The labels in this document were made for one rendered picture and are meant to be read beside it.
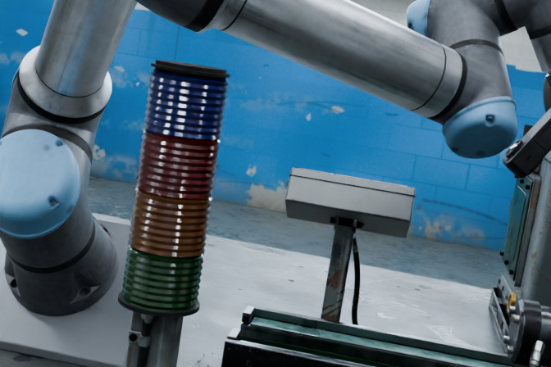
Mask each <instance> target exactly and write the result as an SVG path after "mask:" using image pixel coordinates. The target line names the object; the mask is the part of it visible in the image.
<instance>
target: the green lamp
mask: <svg viewBox="0 0 551 367"><path fill-rule="evenodd" d="M127 246H128V250H127V252H126V253H127V257H126V258H125V259H126V263H125V271H124V273H125V276H124V278H123V280H124V282H123V284H122V287H123V288H122V290H121V293H122V299H123V300H124V301H126V302H127V303H129V304H131V305H132V306H136V307H138V308H142V309H145V310H154V311H160V312H181V311H187V310H191V309H193V308H194V307H195V306H196V305H197V302H198V294H199V292H198V290H199V289H200V285H199V283H200V282H201V279H200V277H201V275H202V272H201V270H202V269H203V266H202V263H203V257H204V253H203V254H202V255H200V256H195V257H190V258H172V257H164V256H154V255H151V254H148V253H144V252H141V251H138V250H136V249H134V248H133V247H132V246H131V245H130V244H129V243H128V245H127Z"/></svg>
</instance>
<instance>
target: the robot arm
mask: <svg viewBox="0 0 551 367"><path fill-rule="evenodd" d="M137 2H138V3H139V4H141V5H142V6H144V7H146V8H147V9H149V10H150V11H152V12H154V13H156V14H157V15H159V16H161V17H163V18H165V19H167V20H169V21H171V22H173V23H175V24H177V25H179V26H183V27H185V28H186V29H190V30H192V31H194V32H196V33H202V32H204V31H207V30H209V29H211V28H215V29H218V30H220V31H223V32H225V33H227V34H230V35H232V36H235V37H236V38H238V39H242V40H244V41H246V42H248V43H251V44H253V45H256V46H258V47H260V48H263V49H265V50H267V51H269V52H273V53H275V54H277V55H279V56H281V57H284V58H286V59H289V60H291V61H294V62H296V63H298V64H300V65H302V66H306V67H307V68H310V69H312V70H315V71H317V72H319V73H322V74H323V75H327V76H329V77H331V78H333V79H337V80H338V81H340V82H343V83H345V84H348V85H350V86H353V87H354V88H358V89H360V90H362V91H364V92H366V93H369V94H371V95H373V96H376V97H379V98H381V99H383V100H386V101H387V102H391V103H393V104H394V105H397V106H400V107H402V108H404V109H407V110H409V111H412V112H414V113H416V114H418V115H420V116H424V117H426V118H427V119H429V120H433V121H435V122H437V123H440V124H442V125H443V129H442V131H443V136H445V139H446V143H447V145H448V146H449V148H450V149H451V151H452V152H454V153H455V154H457V155H459V156H462V157H466V158H471V159H480V158H486V157H490V156H494V155H497V154H499V153H500V152H502V151H503V150H504V149H507V148H508V147H509V146H510V145H511V144H512V143H513V142H514V140H515V138H516V136H517V131H518V127H517V117H516V111H515V110H516V107H517V104H516V101H515V100H514V99H513V97H512V90H511V86H510V82H509V78H508V71H507V67H506V62H505V58H504V54H503V46H502V43H501V38H500V37H501V36H504V35H505V34H510V33H511V32H514V31H516V30H518V29H520V28H521V27H524V26H525V27H526V31H527V33H528V35H529V38H530V40H531V44H532V46H533V48H534V51H535V55H536V57H537V60H538V62H539V64H540V69H541V70H542V72H544V73H549V74H548V75H546V76H545V77H546V79H547V81H548V84H549V87H551V0H416V1H415V2H413V3H412V4H410V6H409V7H408V9H407V15H406V18H407V25H408V28H407V27H405V26H403V25H400V24H399V23H396V22H394V21H392V20H390V19H388V18H386V17H384V16H382V15H379V14H377V13H375V12H373V11H371V10H369V9H367V8H365V7H362V6H360V5H358V4H356V3H355V2H352V1H350V0H55V1H54V3H53V7H52V11H51V14H50V17H49V19H48V23H47V26H46V29H45V32H44V35H43V39H42V42H41V44H40V46H38V47H36V48H34V49H32V50H31V51H30V52H29V53H27V55H26V56H25V57H24V59H23V61H22V62H21V64H20V65H19V68H18V69H17V71H16V73H15V75H14V78H13V80H12V84H11V97H10V101H9V104H8V108H7V114H6V118H5V122H4V126H3V129H2V136H1V139H0V239H1V241H2V244H3V246H4V247H5V248H6V257H5V265H4V270H5V275H6V280H7V283H8V286H9V288H10V289H11V291H12V293H13V295H14V297H15V298H16V299H17V301H18V302H19V303H20V304H21V305H23V306H24V307H25V308H27V309H28V310H31V311H33V312H35V313H38V314H41V315H48V316H63V315H71V314H74V313H77V312H80V311H82V310H85V309H87V308H88V307H90V306H91V305H93V304H94V303H96V302H97V301H99V300H100V299H101V298H102V297H103V296H104V295H105V294H106V293H107V291H108V290H109V288H110V287H111V286H112V284H113V282H114V280H115V278H116V275H117V271H118V267H119V255H118V251H117V248H116V243H115V241H114V238H113V236H112V235H111V233H110V231H109V230H108V229H107V227H106V226H105V225H104V224H103V223H101V222H100V221H99V220H97V219H96V218H95V217H94V216H93V215H92V212H91V210H90V206H89V202H88V186H89V176H90V170H91V165H92V159H93V149H94V143H95V138H96V133H97V129H98V124H99V121H100V120H101V117H102V114H103V112H104V110H105V108H106V106H107V103H108V101H109V99H110V96H111V94H112V80H111V77H110V75H109V73H108V70H109V68H110V65H111V63H112V60H113V58H114V56H115V54H116V50H117V49H118V47H119V44H120V42H121V39H122V37H123V35H124V32H125V30H126V27H127V25H128V24H129V21H130V18H131V16H132V14H133V11H134V9H135V6H136V4H137ZM550 151H551V107H550V109H549V110H548V111H547V112H546V113H545V114H544V115H543V116H542V117H541V118H540V119H539V121H538V122H537V123H536V124H535V125H534V126H533V127H532V128H531V129H530V130H529V131H528V132H527V133H526V135H525V136H524V137H523V138H522V139H518V140H517V141H516V142H515V143H514V144H513V145H512V146H511V147H510V148H509V149H508V151H507V152H506V153H505V157H504V158H503V164H504V165H505V166H506V167H507V168H508V169H509V170H510V171H512V172H513V173H514V174H515V175H516V176H517V177H518V178H521V179H523V178H525V177H526V176H527V175H529V174H531V173H532V172H533V171H534V170H535V169H536V168H537V167H538V166H539V165H540V164H541V162H542V161H543V158H544V157H545V156H546V155H547V154H548V153H549V152H550Z"/></svg>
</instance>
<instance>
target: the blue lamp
mask: <svg viewBox="0 0 551 367"><path fill-rule="evenodd" d="M150 73H151V77H150V78H149V80H150V84H149V85H148V86H149V90H148V98H147V102H148V104H147V105H146V108H147V110H146V111H145V115H146V117H145V119H144V123H145V124H144V126H143V127H144V128H145V129H146V130H147V131H149V132H152V133H155V134H160V135H165V136H170V137H174V138H185V139H193V140H203V141H214V140H218V139H220V138H221V132H222V129H221V126H222V125H223V122H222V120H223V119H224V115H223V113H224V112H225V108H224V106H225V105H226V103H225V100H226V98H227V96H226V93H227V91H228V88H227V86H228V84H229V83H228V82H227V81H218V80H209V79H197V78H191V77H185V76H180V75H171V74H166V73H162V72H158V71H155V70H152V71H150Z"/></svg>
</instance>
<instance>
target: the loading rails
mask: <svg viewBox="0 0 551 367"><path fill-rule="evenodd" d="M241 321H242V323H241V325H240V329H237V328H232V329H231V331H230V333H229V334H228V336H227V339H226V340H225V344H224V350H223V355H222V361H221V367H513V365H514V364H513V363H512V362H511V361H510V360H509V359H508V354H505V353H501V352H496V351H488V350H484V349H480V348H475V347H467V346H463V345H458V344H454V343H449V342H441V341H437V340H432V339H428V338H420V337H415V336H411V335H407V334H402V333H394V332H390V331H385V330H380V329H376V328H368V327H363V326H359V325H355V324H347V323H342V322H338V321H333V320H329V319H321V318H317V317H312V316H307V315H300V314H295V313H290V312H286V311H282V310H273V309H269V308H265V307H260V306H252V305H248V306H247V307H246V308H245V310H244V312H243V314H242V319H241Z"/></svg>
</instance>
